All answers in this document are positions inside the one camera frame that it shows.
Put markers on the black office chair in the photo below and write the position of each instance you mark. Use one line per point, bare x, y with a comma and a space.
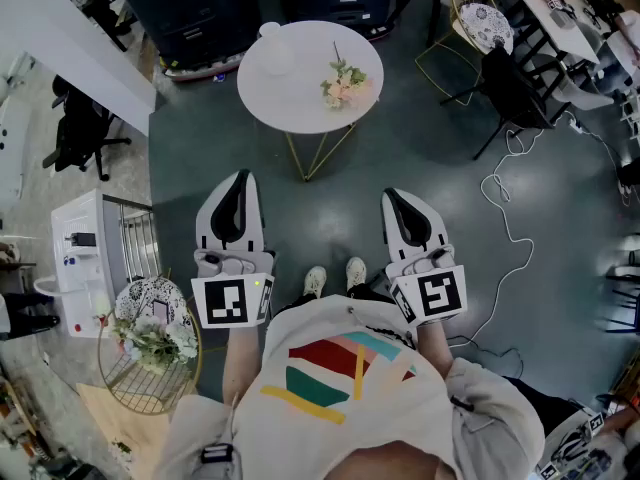
80, 123

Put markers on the person's left white shoe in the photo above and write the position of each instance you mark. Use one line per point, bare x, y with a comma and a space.
315, 280

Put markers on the pink flowers bunch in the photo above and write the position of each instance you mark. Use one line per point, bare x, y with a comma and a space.
345, 88

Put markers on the person's white patterned shirt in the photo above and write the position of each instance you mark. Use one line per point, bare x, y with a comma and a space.
350, 418

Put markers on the person's left forearm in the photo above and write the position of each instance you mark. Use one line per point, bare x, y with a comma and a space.
242, 358

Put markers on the white machine with metal rack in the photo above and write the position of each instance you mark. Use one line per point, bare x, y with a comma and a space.
85, 268

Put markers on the white desk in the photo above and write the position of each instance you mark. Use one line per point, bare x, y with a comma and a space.
560, 23

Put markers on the small phone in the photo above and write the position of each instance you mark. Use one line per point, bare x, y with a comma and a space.
160, 311

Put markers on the white round table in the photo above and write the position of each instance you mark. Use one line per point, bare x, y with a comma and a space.
300, 98

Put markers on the grey plastic chair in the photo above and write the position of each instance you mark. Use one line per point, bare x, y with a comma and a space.
585, 93

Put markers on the person's right forearm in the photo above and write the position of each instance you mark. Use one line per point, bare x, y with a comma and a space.
434, 348

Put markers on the person's white shoe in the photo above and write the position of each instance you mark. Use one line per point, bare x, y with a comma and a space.
356, 273
315, 280

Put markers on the small black box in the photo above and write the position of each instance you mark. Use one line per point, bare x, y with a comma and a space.
83, 239

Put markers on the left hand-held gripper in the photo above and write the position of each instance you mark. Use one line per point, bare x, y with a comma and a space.
225, 300

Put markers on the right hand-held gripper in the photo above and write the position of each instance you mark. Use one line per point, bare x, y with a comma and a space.
440, 293

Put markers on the black and white patterned cushion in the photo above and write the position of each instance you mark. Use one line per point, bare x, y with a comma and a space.
137, 295
485, 28

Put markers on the white flower bunch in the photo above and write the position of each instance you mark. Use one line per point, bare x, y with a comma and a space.
155, 343

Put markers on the person's right white shoe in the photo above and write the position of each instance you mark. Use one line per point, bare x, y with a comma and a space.
356, 273

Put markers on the white vase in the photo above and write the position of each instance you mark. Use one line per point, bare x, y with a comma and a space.
275, 53

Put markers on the light wooden board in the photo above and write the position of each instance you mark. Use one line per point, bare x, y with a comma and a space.
120, 428

